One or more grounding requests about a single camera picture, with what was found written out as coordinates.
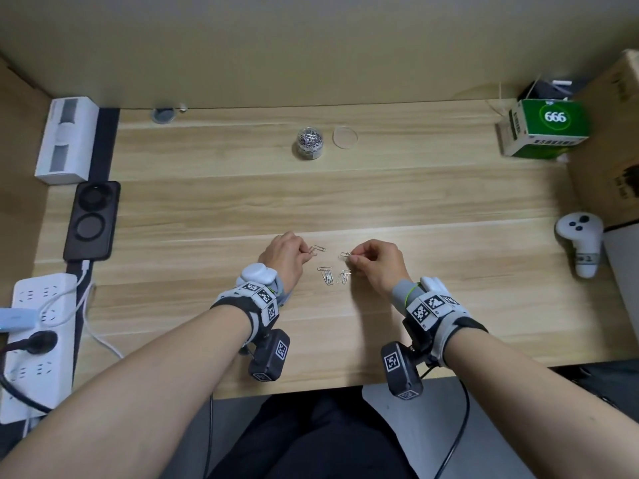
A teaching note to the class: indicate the person's right hand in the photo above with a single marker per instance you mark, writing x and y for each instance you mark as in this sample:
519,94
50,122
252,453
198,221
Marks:
382,266

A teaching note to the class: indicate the person's left hand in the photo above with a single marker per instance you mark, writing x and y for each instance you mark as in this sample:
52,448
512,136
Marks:
282,256

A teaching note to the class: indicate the person's right fingers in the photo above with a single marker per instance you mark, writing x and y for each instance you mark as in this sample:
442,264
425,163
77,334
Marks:
358,259

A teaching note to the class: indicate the person's left fingers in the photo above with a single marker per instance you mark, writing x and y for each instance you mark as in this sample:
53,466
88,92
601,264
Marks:
302,247

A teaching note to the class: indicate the person's left forearm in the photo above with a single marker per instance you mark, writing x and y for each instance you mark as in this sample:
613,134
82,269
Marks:
125,394

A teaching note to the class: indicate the person's right forearm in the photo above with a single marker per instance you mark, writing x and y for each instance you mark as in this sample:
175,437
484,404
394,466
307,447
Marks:
539,409

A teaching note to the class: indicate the cluster of silver paper clips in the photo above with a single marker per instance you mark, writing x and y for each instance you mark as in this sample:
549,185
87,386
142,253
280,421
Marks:
328,276

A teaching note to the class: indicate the clear jar of paper clips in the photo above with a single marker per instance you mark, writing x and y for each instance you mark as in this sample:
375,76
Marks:
310,143

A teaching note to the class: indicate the clear round lid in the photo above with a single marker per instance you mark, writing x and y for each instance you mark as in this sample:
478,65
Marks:
345,136

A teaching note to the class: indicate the person's black trousers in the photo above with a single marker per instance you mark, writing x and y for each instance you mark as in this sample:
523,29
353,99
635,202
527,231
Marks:
312,438

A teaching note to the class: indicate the black phone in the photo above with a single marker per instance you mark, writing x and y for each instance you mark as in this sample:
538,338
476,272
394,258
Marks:
92,221

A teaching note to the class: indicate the white handheld controller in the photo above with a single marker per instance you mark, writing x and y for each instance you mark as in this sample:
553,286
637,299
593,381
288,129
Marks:
581,239

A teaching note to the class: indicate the green and white carton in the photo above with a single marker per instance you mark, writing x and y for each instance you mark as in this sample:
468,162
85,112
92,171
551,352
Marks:
546,127

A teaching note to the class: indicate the white rectangular box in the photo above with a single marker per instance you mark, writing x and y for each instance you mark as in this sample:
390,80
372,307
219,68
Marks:
67,144

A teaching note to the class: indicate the white and black pen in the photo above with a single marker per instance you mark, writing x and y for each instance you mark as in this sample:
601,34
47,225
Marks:
559,83

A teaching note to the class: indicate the brown cardboard box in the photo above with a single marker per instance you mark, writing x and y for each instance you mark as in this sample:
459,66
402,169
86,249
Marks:
611,144

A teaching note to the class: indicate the black power plug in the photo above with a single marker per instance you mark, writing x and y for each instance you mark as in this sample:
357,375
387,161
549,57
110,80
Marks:
35,342

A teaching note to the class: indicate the white power strip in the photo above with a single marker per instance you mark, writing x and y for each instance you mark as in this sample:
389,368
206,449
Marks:
42,364

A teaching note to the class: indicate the light blue white adapter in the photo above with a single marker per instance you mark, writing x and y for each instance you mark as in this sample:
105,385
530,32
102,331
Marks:
15,320

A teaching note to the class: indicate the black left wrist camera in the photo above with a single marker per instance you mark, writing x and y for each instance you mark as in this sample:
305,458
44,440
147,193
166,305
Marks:
270,356

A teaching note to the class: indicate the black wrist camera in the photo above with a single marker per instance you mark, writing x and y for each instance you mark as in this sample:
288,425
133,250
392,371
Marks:
270,356
400,371

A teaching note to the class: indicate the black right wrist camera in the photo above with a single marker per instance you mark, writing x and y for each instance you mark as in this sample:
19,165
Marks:
400,371

